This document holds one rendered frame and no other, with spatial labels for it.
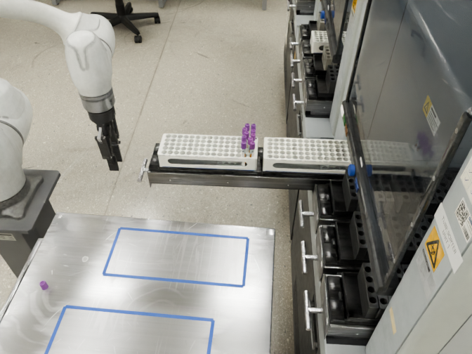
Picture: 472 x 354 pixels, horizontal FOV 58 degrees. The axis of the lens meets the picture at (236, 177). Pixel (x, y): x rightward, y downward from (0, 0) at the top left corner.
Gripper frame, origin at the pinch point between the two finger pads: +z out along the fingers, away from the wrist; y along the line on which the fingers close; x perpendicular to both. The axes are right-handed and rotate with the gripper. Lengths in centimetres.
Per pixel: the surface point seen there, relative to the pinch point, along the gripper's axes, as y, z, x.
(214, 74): 176, 79, -13
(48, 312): -54, -2, 1
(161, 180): -6.7, 2.5, -16.0
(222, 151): -1.3, -6.0, -34.6
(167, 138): 2.7, -6.7, -17.3
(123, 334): -58, -2, -18
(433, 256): -59, -39, -71
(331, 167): -2, -1, -68
